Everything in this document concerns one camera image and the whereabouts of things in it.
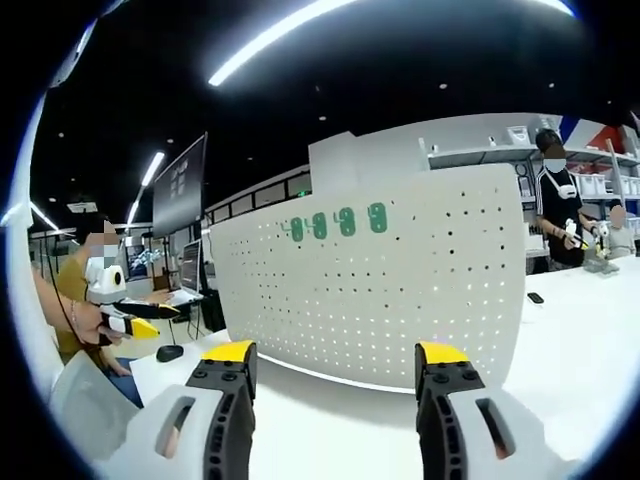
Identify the large dark wall screen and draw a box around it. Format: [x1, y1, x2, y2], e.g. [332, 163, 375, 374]
[151, 132, 209, 236]

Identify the red blue wall banner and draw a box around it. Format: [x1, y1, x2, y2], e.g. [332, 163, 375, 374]
[558, 113, 640, 151]

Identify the long ceiling light strip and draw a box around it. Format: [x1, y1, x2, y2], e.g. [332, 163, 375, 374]
[207, 0, 361, 87]

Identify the white perforated mounting plate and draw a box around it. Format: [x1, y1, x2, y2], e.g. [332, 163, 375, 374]
[208, 163, 526, 396]

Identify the person's white shirt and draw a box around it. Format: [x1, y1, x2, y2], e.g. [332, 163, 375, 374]
[7, 99, 56, 391]

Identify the grey mesh office chair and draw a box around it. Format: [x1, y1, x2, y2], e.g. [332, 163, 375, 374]
[49, 349, 144, 454]

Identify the person's left hand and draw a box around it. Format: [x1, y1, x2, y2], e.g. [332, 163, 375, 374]
[82, 312, 126, 346]

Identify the white storage shelf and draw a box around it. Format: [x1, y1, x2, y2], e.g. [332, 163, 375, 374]
[418, 113, 640, 261]

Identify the open silver laptop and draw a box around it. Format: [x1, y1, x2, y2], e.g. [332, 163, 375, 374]
[164, 238, 206, 306]

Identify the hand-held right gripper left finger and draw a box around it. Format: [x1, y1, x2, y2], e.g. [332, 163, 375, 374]
[92, 340, 259, 480]

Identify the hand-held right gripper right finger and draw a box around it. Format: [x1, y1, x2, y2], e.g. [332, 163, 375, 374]
[413, 340, 569, 480]

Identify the thin black cable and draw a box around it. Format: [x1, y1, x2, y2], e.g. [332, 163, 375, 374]
[47, 234, 81, 341]

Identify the green hook assembly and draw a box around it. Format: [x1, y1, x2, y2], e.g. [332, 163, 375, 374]
[367, 201, 390, 235]
[307, 212, 330, 240]
[282, 215, 306, 244]
[333, 207, 357, 236]

